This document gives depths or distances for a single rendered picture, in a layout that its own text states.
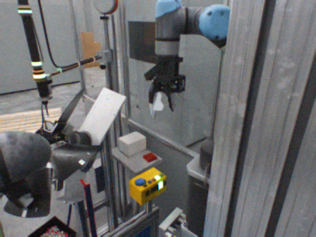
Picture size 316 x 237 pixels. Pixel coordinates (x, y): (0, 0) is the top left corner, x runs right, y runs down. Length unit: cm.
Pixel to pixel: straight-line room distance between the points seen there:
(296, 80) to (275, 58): 3
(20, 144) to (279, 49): 51
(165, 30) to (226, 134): 48
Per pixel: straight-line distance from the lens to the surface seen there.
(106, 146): 148
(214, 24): 56
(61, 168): 107
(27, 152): 57
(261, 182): 28
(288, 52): 23
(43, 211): 124
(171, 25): 69
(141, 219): 125
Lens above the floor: 179
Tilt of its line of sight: 24 degrees down
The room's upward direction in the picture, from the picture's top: straight up
